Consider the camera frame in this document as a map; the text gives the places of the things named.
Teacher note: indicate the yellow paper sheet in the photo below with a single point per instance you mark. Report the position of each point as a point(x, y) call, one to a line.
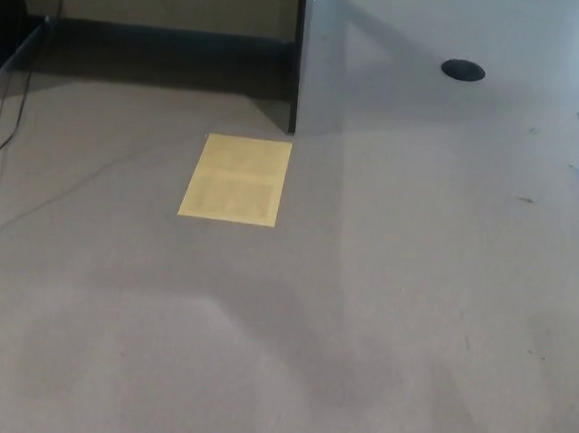
point(237, 180)

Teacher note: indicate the grey panel black edge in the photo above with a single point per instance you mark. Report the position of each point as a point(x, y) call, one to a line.
point(322, 53)

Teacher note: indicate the black round grommet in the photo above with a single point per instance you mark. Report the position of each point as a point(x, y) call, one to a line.
point(463, 69)

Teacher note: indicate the dark slanted board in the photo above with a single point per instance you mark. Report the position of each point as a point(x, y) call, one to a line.
point(11, 61)

